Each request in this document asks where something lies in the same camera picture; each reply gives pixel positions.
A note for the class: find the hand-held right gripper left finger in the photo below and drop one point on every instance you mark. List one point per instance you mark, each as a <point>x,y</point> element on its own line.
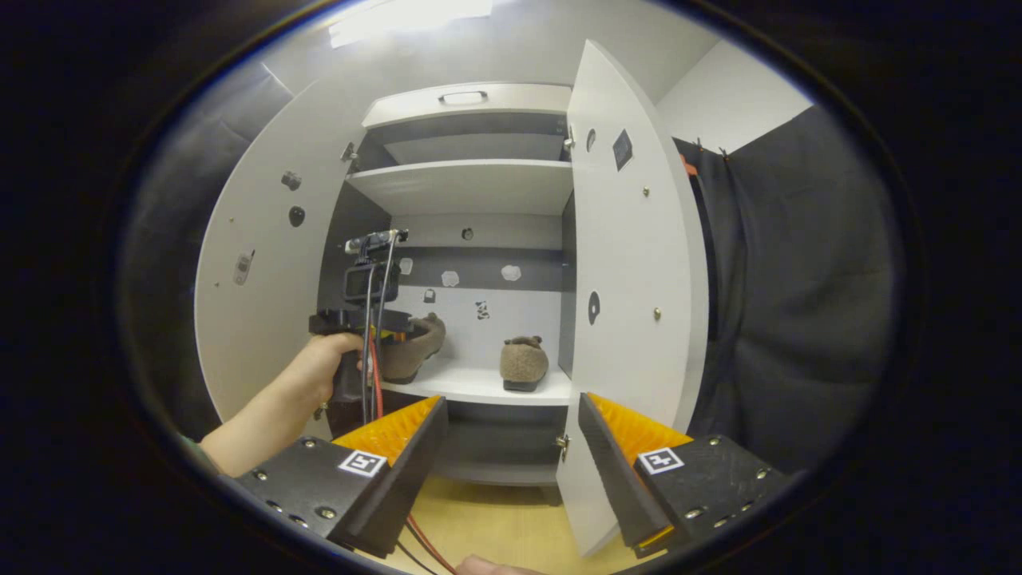
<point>411,479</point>

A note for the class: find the white shoe cabinet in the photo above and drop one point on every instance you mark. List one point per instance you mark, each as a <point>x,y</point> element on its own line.
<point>479,188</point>

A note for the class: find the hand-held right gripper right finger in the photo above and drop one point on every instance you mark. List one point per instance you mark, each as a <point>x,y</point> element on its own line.
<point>611,479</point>

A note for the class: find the brown fuzzy shoe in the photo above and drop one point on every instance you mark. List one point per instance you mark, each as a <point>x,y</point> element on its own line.
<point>523,363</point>
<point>415,351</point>

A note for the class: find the white cabinet door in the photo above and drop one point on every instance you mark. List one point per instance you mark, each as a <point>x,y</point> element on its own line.
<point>631,239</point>
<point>255,319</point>

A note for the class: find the white cabinet drawer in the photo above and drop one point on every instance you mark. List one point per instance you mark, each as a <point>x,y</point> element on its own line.
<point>399,108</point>

